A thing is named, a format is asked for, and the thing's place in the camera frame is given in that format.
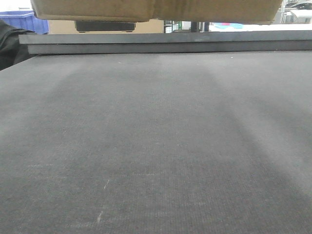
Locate blue plastic crate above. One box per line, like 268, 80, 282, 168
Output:
0, 10, 49, 34

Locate Ecoflow printed cardboard box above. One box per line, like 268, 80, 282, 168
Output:
48, 19, 164, 34

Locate dark grey platform frame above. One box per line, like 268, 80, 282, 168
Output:
19, 30, 312, 55

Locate plain brown cardboard box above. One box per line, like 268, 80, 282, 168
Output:
31, 0, 282, 24

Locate black fabric item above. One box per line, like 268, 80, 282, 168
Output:
0, 20, 32, 70

